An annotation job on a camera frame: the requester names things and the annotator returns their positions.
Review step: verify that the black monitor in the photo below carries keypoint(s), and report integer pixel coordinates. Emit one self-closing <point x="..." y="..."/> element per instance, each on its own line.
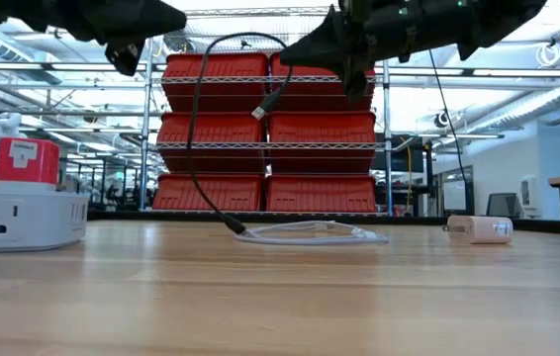
<point x="401" y="158"/>

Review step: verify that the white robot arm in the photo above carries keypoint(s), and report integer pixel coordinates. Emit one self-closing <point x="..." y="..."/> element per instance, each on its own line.
<point x="5" y="126"/>

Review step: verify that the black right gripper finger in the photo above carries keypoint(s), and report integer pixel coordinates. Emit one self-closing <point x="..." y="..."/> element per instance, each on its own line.
<point x="319" y="49"/>

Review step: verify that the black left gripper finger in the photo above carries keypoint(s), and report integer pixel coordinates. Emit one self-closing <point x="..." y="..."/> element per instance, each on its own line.
<point x="146" y="20"/>

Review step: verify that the dark grey chair back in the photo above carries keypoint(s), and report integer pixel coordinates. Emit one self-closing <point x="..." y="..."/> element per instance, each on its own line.
<point x="505" y="205"/>

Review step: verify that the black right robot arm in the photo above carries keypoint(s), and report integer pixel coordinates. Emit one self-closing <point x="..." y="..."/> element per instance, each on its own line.
<point x="497" y="15"/>

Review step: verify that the white wall dispenser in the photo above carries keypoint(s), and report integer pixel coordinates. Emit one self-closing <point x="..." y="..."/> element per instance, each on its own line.
<point x="530" y="193"/>

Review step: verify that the red USB wall charger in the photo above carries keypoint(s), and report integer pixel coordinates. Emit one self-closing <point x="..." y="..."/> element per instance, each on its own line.
<point x="27" y="165"/>

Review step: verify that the pink USB wall charger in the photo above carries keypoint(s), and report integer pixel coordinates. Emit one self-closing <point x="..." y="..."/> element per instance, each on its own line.
<point x="478" y="230"/>

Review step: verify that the rounded white power strip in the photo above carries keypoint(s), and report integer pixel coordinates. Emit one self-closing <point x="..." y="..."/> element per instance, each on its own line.
<point x="23" y="222"/>

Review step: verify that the red plastic bin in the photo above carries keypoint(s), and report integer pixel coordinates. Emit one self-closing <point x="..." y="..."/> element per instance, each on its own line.
<point x="319" y="133"/>
<point x="245" y="193"/>
<point x="319" y="195"/>
<point x="309" y="99"/>
<point x="230" y="133"/>
<point x="230" y="99"/>

